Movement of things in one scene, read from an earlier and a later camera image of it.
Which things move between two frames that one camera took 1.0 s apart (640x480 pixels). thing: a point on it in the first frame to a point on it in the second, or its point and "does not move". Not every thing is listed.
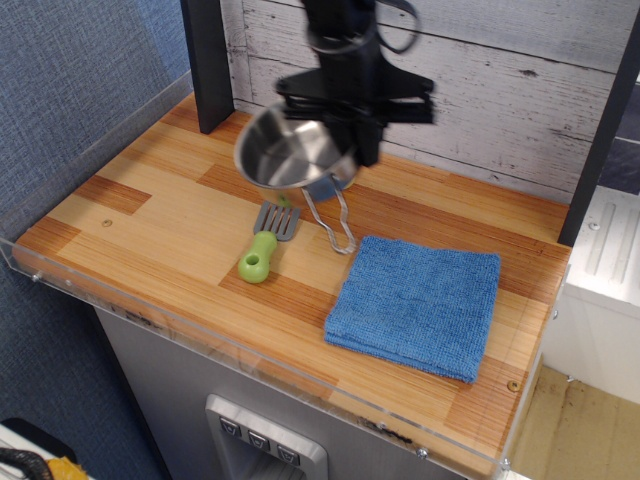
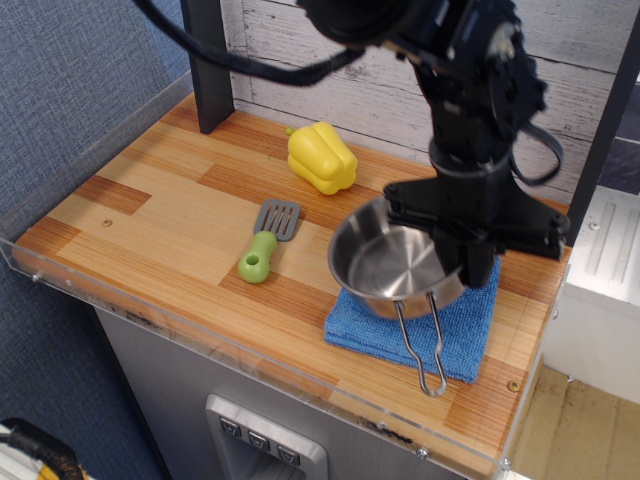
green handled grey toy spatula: (273, 223) does not move
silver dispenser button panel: (256, 446) does not move
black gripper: (353, 86) to (472, 209)
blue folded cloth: (421, 307) does not move
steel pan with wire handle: (279, 155) to (399, 272)
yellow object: (64, 469) to (46, 473)
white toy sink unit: (594, 335) does not move
